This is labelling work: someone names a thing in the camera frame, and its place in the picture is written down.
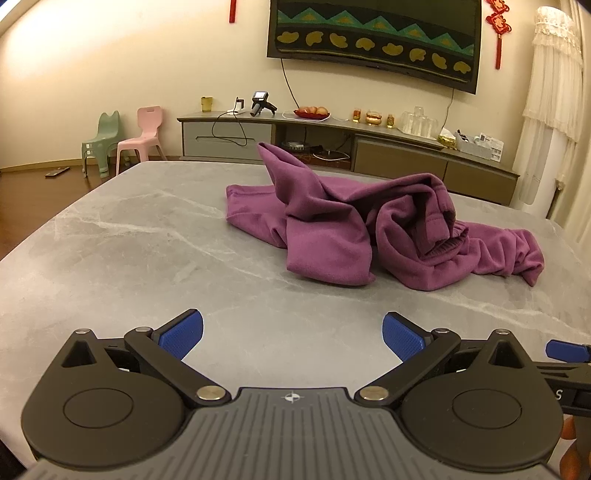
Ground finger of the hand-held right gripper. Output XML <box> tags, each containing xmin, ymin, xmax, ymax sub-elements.
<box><xmin>536</xmin><ymin>340</ymin><xmax>591</xmax><ymax>385</ymax></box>

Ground black round pan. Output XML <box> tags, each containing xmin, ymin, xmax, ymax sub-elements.
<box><xmin>281</xmin><ymin>140</ymin><xmax>324</xmax><ymax>155</ymax></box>

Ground red knot ornament string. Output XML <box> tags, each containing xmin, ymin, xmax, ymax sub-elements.
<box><xmin>485</xmin><ymin>0</ymin><xmax>514</xmax><ymax>70</ymax></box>

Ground person's right hand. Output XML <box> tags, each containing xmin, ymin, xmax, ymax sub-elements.
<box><xmin>560</xmin><ymin>414</ymin><xmax>591</xmax><ymax>480</ymax></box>

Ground white storage box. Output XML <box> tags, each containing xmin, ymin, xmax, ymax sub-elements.
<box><xmin>455</xmin><ymin>129</ymin><xmax>505</xmax><ymax>162</ymax></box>

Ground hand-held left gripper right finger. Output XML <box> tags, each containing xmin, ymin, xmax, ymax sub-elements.
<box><xmin>353</xmin><ymin>311</ymin><xmax>536</xmax><ymax>409</ymax></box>

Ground green plastic child chair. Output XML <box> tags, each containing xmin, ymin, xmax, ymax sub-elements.
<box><xmin>81</xmin><ymin>111</ymin><xmax>122</xmax><ymax>178</ymax></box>

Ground black charger cable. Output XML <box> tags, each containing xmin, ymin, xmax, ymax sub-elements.
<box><xmin>211</xmin><ymin>108</ymin><xmax>250</xmax><ymax>147</ymax></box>

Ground wall television with patterned cover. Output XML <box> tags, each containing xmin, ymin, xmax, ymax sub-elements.
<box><xmin>267</xmin><ymin>0</ymin><xmax>481</xmax><ymax>95</ymax></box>

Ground thin black television cable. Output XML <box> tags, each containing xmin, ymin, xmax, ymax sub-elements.
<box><xmin>280</xmin><ymin>58</ymin><xmax>299</xmax><ymax>110</ymax></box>
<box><xmin>441</xmin><ymin>88</ymin><xmax>456</xmax><ymax>134</ymax></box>

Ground black handheld device with screen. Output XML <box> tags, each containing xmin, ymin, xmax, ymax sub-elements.
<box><xmin>249</xmin><ymin>91</ymin><xmax>278</xmax><ymax>117</ymax></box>

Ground purple pants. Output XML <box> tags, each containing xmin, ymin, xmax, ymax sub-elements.
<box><xmin>225</xmin><ymin>142</ymin><xmax>546</xmax><ymax>291</ymax></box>

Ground long grey television cabinet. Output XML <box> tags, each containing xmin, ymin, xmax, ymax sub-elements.
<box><xmin>177</xmin><ymin>111</ymin><xmax>520</xmax><ymax>206</ymax></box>

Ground clear glass cup set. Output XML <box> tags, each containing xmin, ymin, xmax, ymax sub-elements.
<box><xmin>398</xmin><ymin>106</ymin><xmax>439</xmax><ymax>138</ymax></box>

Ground pink plastic child chair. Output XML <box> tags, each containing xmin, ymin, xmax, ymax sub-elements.
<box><xmin>115</xmin><ymin>106</ymin><xmax>168</xmax><ymax>175</ymax></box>

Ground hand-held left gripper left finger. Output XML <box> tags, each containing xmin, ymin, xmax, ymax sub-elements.
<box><xmin>60</xmin><ymin>309</ymin><xmax>232</xmax><ymax>409</ymax></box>

